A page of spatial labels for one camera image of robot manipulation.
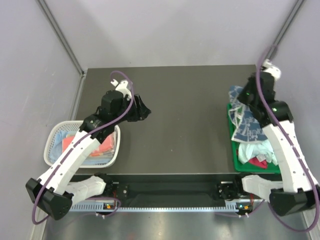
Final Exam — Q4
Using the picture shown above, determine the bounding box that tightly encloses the purple cable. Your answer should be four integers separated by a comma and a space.
214, 44, 320, 231
31, 70, 137, 225

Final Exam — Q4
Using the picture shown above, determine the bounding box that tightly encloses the aluminium frame post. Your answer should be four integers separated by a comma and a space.
36, 0, 85, 76
255, 0, 306, 71

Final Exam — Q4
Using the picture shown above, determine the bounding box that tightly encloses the white mint towel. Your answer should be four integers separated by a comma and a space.
238, 140, 278, 166

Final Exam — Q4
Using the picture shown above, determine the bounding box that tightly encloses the pink bunny towel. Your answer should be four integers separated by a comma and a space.
62, 132, 117, 157

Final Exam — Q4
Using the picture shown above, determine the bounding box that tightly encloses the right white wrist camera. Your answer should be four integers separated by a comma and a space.
260, 59, 282, 81

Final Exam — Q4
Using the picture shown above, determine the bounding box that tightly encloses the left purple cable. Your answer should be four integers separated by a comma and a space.
31, 70, 137, 225

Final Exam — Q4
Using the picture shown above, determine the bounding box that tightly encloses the grey slotted cable duct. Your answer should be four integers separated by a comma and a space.
69, 201, 253, 213

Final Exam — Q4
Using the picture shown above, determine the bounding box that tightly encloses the blue white patterned towel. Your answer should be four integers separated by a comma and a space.
227, 85, 267, 144

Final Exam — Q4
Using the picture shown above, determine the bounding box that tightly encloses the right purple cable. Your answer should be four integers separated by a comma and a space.
214, 44, 320, 231

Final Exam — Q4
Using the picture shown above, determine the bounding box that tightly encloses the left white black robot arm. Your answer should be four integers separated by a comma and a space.
25, 90, 151, 220

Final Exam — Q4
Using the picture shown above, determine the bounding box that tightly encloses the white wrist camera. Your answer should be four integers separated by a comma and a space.
110, 79, 132, 101
260, 59, 282, 81

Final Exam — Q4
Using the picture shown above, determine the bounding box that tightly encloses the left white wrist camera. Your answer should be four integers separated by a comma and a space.
110, 79, 132, 101

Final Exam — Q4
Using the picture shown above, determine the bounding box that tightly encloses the green plastic bin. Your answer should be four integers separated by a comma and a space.
227, 104, 280, 174

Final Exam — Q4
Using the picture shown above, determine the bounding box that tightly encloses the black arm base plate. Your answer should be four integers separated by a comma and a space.
102, 174, 250, 207

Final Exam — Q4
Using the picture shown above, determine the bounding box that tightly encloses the right aluminium frame post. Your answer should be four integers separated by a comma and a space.
255, 0, 306, 71

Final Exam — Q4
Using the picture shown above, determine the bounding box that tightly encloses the left aluminium frame post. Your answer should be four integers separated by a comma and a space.
36, 0, 85, 76

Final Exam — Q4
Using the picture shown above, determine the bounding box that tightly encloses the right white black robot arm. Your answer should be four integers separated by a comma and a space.
233, 71, 320, 217

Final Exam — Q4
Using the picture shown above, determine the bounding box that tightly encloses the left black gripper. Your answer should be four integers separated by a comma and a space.
112, 93, 151, 125

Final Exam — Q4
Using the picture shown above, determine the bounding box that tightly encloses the white perforated plastic basket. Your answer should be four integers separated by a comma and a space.
43, 120, 121, 169

